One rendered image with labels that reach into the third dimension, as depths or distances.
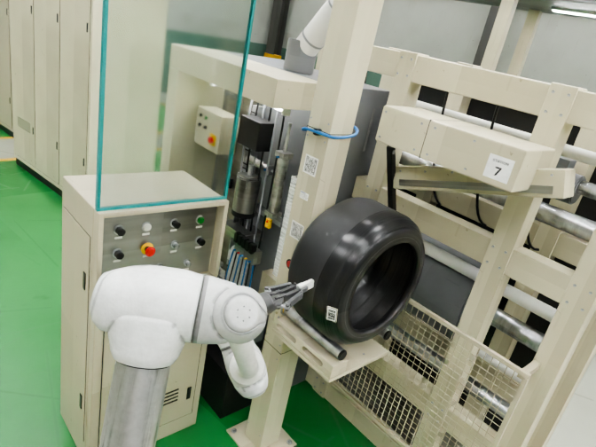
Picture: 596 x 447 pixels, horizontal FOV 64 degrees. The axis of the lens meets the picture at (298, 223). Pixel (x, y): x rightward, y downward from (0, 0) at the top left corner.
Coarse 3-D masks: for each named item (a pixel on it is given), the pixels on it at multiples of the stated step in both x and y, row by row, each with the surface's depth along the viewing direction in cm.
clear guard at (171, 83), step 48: (144, 0) 151; (192, 0) 161; (240, 0) 173; (144, 48) 157; (192, 48) 168; (240, 48) 181; (144, 96) 164; (192, 96) 176; (240, 96) 189; (144, 144) 171; (192, 144) 184; (96, 192) 167; (144, 192) 179; (192, 192) 193
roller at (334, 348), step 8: (288, 312) 200; (296, 312) 199; (296, 320) 196; (304, 320) 195; (304, 328) 193; (312, 328) 191; (312, 336) 190; (320, 336) 187; (320, 344) 188; (328, 344) 184; (336, 344) 184; (336, 352) 181; (344, 352) 181
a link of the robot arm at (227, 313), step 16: (208, 288) 88; (224, 288) 89; (240, 288) 88; (208, 304) 86; (224, 304) 84; (240, 304) 85; (256, 304) 86; (208, 320) 86; (224, 320) 84; (240, 320) 84; (256, 320) 85; (192, 336) 87; (208, 336) 87; (224, 336) 86; (240, 336) 85; (256, 336) 91
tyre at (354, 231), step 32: (320, 224) 174; (352, 224) 169; (384, 224) 168; (416, 224) 184; (320, 256) 168; (352, 256) 163; (384, 256) 212; (416, 256) 188; (320, 288) 166; (352, 288) 165; (384, 288) 209; (320, 320) 171; (352, 320) 203; (384, 320) 193
